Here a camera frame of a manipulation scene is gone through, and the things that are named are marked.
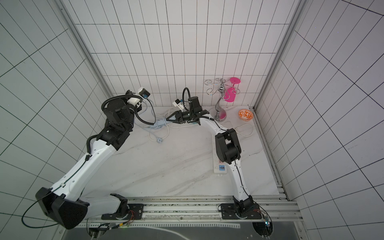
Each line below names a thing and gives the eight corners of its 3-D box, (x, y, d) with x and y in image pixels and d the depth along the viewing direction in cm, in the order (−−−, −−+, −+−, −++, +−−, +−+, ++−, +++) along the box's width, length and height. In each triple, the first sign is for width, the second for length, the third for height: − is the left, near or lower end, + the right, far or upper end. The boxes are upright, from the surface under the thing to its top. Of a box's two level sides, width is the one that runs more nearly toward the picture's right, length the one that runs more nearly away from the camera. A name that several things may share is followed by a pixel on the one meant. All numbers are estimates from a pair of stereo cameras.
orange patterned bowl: (239, 121, 113) (241, 118, 110) (237, 111, 119) (238, 109, 116) (253, 121, 113) (254, 118, 110) (249, 111, 119) (251, 109, 116)
